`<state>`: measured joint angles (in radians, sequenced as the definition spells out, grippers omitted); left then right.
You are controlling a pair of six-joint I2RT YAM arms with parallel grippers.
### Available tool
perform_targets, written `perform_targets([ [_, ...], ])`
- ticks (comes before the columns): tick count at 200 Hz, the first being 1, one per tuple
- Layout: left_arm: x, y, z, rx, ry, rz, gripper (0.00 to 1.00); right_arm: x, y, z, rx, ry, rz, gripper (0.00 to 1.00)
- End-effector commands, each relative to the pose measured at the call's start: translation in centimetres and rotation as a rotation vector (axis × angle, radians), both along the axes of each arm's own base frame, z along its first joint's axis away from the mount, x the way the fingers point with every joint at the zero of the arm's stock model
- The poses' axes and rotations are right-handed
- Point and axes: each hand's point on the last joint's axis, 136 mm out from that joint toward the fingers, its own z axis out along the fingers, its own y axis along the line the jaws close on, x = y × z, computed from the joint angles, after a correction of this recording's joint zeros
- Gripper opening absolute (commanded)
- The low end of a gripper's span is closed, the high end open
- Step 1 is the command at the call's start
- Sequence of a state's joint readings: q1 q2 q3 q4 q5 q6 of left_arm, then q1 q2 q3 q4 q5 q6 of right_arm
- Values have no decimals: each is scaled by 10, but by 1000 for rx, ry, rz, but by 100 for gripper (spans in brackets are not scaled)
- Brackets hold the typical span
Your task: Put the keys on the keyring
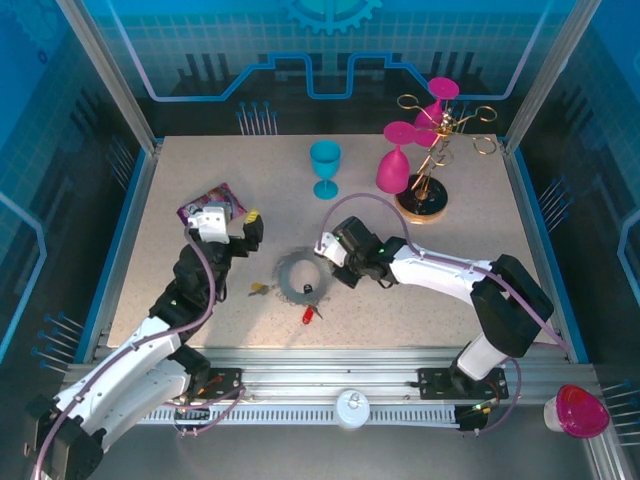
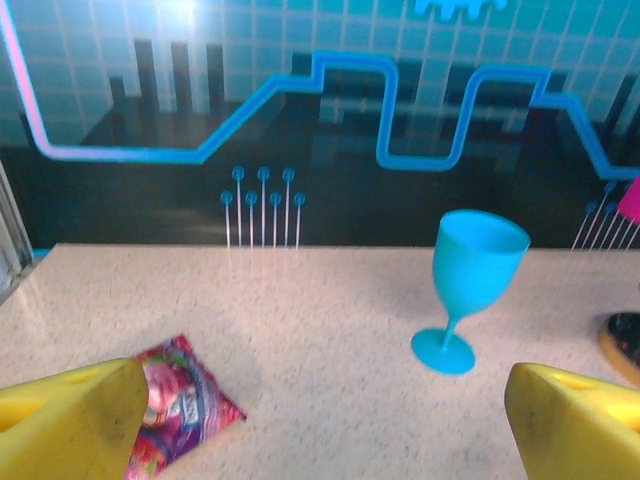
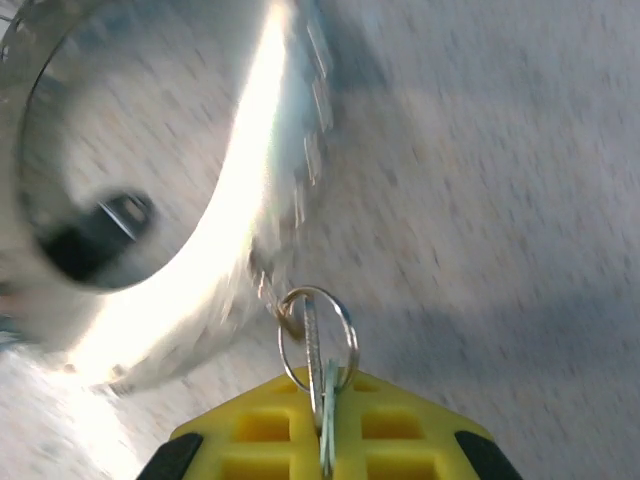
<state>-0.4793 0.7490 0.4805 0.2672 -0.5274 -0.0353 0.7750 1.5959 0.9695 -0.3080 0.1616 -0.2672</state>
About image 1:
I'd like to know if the purple candy bag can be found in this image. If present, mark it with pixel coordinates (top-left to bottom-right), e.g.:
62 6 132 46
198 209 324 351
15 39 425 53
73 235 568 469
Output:
175 183 249 229

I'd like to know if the pink plastic goblet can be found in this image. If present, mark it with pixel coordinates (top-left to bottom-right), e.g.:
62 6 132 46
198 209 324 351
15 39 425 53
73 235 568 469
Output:
375 121 422 195
412 76 461 149

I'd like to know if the teal plastic goblet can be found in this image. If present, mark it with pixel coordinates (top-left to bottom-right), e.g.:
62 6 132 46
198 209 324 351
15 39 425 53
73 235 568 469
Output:
309 140 343 201

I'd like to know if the white round button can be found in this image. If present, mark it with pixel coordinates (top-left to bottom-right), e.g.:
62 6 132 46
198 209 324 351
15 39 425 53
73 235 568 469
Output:
333 388 372 430

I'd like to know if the black controller board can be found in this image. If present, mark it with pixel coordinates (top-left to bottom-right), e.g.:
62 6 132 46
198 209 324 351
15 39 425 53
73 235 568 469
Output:
455 402 490 435
172 403 214 437

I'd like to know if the white cup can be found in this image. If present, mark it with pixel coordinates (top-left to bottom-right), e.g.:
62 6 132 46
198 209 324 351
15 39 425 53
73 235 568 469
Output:
543 397 564 432

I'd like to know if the pink plastic bowl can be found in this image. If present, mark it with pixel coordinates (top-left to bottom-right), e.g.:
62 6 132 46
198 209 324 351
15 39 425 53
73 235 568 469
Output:
555 383 611 440

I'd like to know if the gold wire glass rack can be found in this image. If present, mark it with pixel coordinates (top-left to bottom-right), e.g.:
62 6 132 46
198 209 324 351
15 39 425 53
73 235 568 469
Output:
396 93 501 226

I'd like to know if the aluminium side rail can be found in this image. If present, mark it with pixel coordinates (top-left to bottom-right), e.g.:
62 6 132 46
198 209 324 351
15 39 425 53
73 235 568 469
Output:
501 139 581 364
92 139 164 351

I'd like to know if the aluminium front rail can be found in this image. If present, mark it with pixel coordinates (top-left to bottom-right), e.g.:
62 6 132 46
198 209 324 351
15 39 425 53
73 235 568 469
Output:
64 346 601 407

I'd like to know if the white slotted cable duct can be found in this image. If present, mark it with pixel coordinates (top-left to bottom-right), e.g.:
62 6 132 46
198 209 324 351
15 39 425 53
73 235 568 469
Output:
142 403 461 427

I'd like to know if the aluminium frame post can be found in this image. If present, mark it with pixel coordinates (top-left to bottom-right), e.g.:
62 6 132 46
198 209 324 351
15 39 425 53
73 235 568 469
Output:
54 0 162 151
504 0 599 151

